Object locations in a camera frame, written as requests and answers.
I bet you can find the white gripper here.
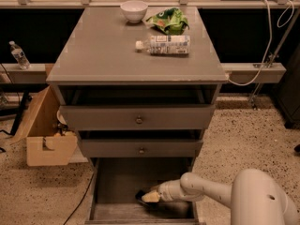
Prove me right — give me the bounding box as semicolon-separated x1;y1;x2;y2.
142;180;181;203

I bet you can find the blue rxbar blueberry bar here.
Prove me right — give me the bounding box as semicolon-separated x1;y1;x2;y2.
135;190;158;208

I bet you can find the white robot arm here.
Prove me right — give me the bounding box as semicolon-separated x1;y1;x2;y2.
141;169;298;225

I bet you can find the grey bottom drawer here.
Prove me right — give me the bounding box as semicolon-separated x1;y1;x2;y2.
84;157;199;225

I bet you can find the grey drawer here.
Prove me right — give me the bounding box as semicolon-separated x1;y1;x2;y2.
84;157;199;225
79;139;203;158
59;105;215;130

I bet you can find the grey middle drawer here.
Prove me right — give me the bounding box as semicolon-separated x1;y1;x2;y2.
79;139;203;158

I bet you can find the grey top drawer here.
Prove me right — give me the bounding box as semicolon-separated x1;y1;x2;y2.
59;105;215;130

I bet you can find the grey drawer cabinet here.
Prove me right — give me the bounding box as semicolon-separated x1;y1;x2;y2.
45;5;230;225

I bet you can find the wooden box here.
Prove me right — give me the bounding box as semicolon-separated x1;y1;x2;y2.
13;86;79;167

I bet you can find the lying clear water bottle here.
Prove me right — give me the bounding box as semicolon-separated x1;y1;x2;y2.
135;35;190;55

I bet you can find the green chip bag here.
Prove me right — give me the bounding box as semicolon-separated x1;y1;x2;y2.
146;7;189;36

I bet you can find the standing water bottle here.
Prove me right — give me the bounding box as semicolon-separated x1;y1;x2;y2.
9;40;30;70

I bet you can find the white ceramic bowl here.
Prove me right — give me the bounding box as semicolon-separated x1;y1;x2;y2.
120;0;148;23

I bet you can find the black floor cable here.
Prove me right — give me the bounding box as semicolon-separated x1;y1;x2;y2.
62;169;97;225

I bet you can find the white cable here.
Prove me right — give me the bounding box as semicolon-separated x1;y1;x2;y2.
227;0;296;87

